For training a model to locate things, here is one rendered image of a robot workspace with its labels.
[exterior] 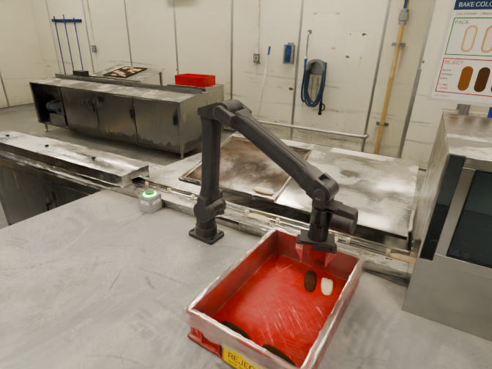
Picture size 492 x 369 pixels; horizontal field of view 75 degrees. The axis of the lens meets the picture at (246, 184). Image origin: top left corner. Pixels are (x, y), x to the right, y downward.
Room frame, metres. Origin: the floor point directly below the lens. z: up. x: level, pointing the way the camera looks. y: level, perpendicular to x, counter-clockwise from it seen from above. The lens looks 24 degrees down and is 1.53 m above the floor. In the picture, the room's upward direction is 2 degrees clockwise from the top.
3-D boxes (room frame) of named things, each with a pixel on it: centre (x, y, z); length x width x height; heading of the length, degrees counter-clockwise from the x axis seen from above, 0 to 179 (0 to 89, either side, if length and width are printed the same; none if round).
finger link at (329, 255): (0.81, -0.24, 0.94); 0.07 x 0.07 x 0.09; 78
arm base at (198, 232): (1.07, 0.15, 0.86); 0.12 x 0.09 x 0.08; 57
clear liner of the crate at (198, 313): (0.70, -0.12, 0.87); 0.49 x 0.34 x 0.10; 148
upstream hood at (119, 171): (1.76, 1.10, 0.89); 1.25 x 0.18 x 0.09; 63
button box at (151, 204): (1.27, 0.42, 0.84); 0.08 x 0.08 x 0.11; 63
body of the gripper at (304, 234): (0.82, -0.22, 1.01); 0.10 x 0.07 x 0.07; 78
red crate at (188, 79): (5.04, 0.80, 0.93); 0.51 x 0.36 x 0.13; 67
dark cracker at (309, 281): (0.82, -0.22, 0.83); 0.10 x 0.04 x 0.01; 167
